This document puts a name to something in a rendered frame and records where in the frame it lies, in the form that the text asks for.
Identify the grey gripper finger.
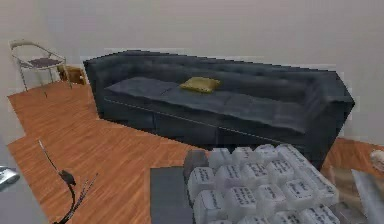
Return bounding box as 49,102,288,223
37,139,78,224
65,172,100,222

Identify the grey table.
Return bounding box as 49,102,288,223
0,138,51,224

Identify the silver rounded object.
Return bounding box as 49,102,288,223
0,165,21,192

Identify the dark grey flat slab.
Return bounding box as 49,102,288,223
149,166,195,224

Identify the brown wooden box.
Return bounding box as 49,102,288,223
56,64,87,86

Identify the dark blue sofa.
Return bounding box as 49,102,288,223
82,49,356,172

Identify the yellow cushion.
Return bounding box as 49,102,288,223
179,76,222,94

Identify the pale grey flat slab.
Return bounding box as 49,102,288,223
352,169,384,224

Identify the white lumpy object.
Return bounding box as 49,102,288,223
369,149,384,172

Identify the white metal frame chair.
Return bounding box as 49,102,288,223
8,39,73,92

